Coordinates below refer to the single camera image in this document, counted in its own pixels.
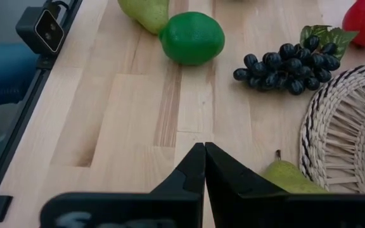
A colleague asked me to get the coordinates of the small black table camera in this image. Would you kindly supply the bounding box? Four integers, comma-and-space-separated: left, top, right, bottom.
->
15, 6, 66, 58

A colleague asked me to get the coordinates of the woven wicker basket with handles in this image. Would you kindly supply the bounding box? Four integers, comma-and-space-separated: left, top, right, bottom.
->
298, 61, 365, 195

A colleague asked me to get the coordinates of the small yellow-green pear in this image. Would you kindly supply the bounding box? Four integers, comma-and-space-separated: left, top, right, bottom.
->
260, 149, 330, 194

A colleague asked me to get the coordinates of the black aluminium table frame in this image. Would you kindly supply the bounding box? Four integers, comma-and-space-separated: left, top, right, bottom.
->
0, 0, 84, 223

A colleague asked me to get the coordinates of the large green lime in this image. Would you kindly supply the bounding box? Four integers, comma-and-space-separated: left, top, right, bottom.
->
158, 11, 226, 67

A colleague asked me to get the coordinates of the large speckled green pear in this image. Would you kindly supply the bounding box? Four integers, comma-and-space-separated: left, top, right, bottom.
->
117, 0, 170, 35

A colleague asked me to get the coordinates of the person's leg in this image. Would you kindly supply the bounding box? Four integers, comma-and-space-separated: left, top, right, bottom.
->
0, 42, 40, 112

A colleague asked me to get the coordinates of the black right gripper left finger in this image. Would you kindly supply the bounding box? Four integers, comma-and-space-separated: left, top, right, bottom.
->
39, 142, 206, 228

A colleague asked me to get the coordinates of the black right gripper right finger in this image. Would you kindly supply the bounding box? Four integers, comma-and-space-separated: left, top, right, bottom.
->
204, 141, 365, 228

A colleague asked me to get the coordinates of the black grape bunch with leaves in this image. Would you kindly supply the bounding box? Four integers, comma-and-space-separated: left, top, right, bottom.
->
232, 24, 360, 97

